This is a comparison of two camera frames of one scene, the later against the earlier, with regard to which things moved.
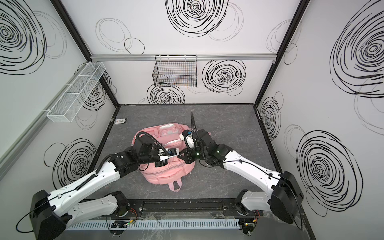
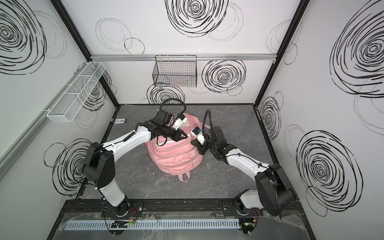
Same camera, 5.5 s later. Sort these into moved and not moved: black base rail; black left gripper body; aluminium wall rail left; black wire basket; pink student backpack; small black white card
Moved: pink student backpack; black left gripper body
Not moved: aluminium wall rail left; black base rail; black wire basket; small black white card
